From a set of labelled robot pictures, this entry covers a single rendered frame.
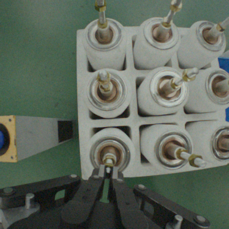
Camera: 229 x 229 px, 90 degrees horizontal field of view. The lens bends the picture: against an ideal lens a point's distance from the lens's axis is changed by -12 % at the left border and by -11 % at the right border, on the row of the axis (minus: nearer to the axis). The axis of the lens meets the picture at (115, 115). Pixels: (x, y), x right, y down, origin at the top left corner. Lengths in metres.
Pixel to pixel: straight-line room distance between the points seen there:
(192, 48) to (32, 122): 0.36
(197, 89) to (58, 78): 0.47
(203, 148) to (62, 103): 0.47
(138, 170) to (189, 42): 0.32
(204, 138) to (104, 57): 0.26
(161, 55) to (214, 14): 0.60
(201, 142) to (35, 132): 0.33
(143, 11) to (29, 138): 0.65
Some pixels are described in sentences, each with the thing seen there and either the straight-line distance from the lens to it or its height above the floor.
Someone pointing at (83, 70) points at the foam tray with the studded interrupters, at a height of 0.18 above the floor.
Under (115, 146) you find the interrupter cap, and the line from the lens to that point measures 0.24.
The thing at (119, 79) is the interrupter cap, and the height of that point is 0.25.
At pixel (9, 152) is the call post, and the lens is 0.24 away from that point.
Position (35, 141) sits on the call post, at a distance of 0.27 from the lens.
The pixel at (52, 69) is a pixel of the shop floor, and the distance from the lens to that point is 0.59.
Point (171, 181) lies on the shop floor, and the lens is 0.59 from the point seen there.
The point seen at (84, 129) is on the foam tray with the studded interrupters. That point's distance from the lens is 0.32.
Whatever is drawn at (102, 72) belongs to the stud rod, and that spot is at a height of 0.34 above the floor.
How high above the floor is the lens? 0.49
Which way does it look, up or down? 87 degrees down
